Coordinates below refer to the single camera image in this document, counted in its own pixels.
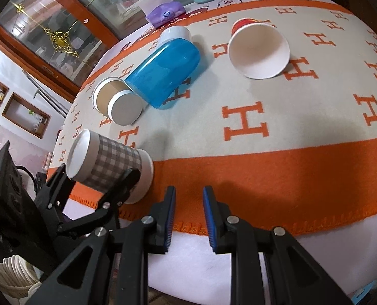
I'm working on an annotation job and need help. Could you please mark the grey plaid paper cup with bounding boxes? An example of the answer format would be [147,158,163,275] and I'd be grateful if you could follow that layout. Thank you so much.
[66,129,154,205]

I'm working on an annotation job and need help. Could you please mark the brown sleeve paper cup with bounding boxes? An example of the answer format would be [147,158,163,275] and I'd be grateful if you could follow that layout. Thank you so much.
[93,77,146,126]

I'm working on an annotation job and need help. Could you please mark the blue translucent plastic cup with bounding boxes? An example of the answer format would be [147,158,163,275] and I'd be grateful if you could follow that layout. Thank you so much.
[125,38,200,108]

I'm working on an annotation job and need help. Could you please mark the white plastic cup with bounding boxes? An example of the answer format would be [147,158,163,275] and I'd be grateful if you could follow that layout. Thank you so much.
[158,25,192,47]

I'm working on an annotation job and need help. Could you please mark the red paper cup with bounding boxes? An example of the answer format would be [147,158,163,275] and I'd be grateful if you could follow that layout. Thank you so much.
[227,18,290,80]

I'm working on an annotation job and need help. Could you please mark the white stacked bowls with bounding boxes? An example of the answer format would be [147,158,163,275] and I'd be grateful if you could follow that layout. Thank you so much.
[0,255,41,299]

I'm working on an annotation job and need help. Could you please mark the orange beige H-pattern blanket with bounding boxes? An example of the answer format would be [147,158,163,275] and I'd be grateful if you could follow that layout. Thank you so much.
[46,0,377,237]

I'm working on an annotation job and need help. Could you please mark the wooden glass sliding door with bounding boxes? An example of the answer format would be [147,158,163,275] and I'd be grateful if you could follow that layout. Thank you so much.
[0,0,234,104]

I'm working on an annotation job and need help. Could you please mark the purple tissue pack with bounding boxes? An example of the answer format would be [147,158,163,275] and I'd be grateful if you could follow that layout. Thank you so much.
[136,0,186,28]

